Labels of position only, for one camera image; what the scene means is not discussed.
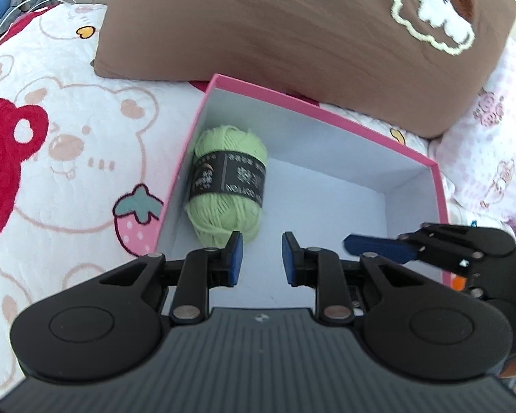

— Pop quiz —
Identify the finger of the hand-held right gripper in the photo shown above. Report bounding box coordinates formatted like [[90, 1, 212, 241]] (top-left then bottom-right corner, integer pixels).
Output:
[[343, 223, 484, 277]]

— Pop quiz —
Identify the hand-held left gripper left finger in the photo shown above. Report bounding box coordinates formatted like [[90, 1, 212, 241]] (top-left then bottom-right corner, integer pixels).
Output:
[[99, 231, 244, 323]]

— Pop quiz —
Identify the pink cardboard box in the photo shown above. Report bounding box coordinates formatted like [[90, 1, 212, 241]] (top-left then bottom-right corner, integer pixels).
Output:
[[155, 73, 450, 287]]

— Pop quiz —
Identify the white cable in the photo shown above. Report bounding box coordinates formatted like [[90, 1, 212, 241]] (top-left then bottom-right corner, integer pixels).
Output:
[[0, 0, 76, 65]]

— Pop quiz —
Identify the green yarn ball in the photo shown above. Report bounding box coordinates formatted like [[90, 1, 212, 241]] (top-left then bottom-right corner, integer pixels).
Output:
[[185, 125, 269, 246]]

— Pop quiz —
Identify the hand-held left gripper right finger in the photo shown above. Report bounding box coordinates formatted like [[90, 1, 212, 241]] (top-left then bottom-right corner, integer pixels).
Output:
[[282, 231, 426, 325]]

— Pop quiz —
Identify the brown pillow with cloud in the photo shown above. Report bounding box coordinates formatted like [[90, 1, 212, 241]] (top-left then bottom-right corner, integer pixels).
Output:
[[92, 0, 516, 140]]

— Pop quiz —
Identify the pink checked pillow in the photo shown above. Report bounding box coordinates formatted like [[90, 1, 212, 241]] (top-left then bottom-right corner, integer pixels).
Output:
[[428, 36, 516, 242]]

